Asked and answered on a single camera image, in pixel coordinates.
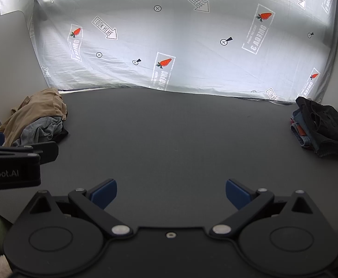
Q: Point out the light grey rounded panel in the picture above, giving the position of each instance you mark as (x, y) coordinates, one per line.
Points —
(7, 63)

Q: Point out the red folded cloth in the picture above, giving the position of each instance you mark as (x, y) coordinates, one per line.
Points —
(300, 132)

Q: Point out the beige long-sleeve shirt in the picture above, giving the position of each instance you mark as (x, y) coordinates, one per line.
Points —
(35, 107)

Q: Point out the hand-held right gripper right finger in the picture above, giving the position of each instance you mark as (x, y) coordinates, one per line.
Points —
(236, 193)

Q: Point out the small black crumpled garment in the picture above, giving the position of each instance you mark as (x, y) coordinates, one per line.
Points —
(61, 134)

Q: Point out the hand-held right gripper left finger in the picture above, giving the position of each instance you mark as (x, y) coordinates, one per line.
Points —
(105, 192)

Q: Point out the grey crumpled garment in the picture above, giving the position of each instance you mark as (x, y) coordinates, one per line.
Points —
(38, 130)

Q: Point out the white carrot-print sheet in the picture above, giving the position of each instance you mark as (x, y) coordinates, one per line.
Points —
(186, 34)

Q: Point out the black folded garment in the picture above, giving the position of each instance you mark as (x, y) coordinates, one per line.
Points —
(325, 121)

